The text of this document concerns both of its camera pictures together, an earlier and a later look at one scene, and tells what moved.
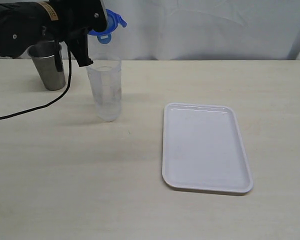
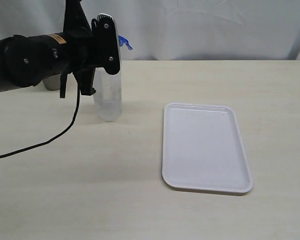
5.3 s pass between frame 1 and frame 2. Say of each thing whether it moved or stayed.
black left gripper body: moved
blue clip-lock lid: moved
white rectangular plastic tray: stayed
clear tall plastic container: stayed
